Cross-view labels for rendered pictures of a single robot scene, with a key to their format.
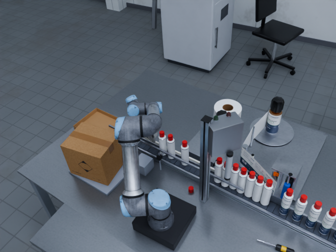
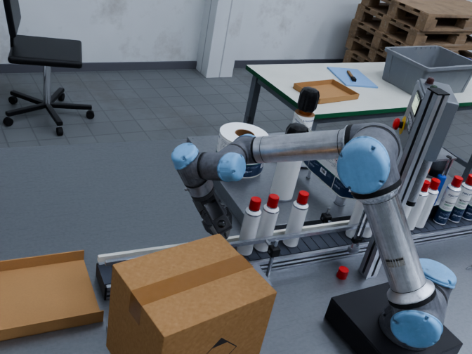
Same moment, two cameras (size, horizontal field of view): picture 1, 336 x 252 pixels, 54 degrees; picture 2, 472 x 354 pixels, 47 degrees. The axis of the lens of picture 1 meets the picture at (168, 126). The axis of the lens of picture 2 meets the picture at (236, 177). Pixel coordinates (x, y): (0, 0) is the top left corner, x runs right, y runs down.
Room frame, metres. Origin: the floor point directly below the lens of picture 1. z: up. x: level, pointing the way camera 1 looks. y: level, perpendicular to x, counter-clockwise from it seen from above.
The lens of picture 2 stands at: (1.12, 1.36, 1.96)
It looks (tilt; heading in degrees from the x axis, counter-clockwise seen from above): 30 degrees down; 292
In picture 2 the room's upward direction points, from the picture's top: 12 degrees clockwise
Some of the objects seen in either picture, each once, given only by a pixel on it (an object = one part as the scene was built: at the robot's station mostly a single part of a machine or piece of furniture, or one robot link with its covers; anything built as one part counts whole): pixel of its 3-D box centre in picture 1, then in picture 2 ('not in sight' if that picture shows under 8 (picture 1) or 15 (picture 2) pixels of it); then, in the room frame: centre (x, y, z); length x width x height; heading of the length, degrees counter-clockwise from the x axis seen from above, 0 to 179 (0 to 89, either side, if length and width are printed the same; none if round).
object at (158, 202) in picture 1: (158, 203); (427, 287); (1.03, 0.08, 1.07); 0.13 x 0.12 x 0.14; 91
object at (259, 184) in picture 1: (258, 188); (416, 204); (1.14, -0.50, 0.98); 0.05 x 0.05 x 0.20
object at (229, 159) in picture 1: (228, 165); (420, 176); (1.16, -0.31, 1.18); 0.04 x 0.04 x 0.21
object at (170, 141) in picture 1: (171, 146); (267, 223); (1.53, -0.01, 0.98); 0.05 x 0.05 x 0.20
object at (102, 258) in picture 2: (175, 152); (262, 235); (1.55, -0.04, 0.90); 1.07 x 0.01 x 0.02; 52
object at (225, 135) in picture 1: (222, 134); (425, 119); (1.21, -0.28, 1.38); 0.17 x 0.10 x 0.19; 107
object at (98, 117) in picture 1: (99, 124); (37, 292); (1.95, 0.54, 0.85); 0.30 x 0.26 x 0.04; 52
